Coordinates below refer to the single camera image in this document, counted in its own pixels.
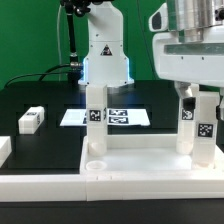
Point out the white L-shaped obstacle fence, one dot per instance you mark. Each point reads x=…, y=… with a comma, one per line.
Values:
x=96, y=186

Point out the white desk tabletop panel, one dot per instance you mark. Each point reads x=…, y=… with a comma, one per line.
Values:
x=136, y=153

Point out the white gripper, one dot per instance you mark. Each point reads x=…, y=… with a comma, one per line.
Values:
x=199, y=63

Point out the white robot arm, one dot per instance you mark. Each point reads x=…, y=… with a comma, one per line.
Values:
x=105, y=61

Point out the fiducial marker sheet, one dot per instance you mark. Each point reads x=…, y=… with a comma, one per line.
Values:
x=117, y=117

